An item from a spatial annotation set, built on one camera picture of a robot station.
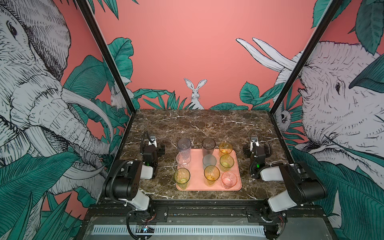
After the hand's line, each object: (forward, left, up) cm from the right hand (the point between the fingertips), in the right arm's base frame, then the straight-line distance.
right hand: (255, 141), depth 91 cm
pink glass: (-21, +18, -8) cm, 29 cm away
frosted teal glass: (-10, +29, -6) cm, 31 cm away
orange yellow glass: (-2, +18, -6) cm, 19 cm away
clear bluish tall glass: (-1, +45, -4) cm, 45 cm away
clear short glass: (-10, +45, -5) cm, 46 cm away
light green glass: (-20, +45, -6) cm, 50 cm away
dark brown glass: (+2, +29, -10) cm, 31 cm away
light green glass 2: (-10, +18, -9) cm, 22 cm away
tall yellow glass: (-20, +28, -2) cm, 35 cm away
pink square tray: (-22, +36, -11) cm, 44 cm away
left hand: (0, +64, 0) cm, 64 cm away
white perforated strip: (-45, +44, -9) cm, 63 cm away
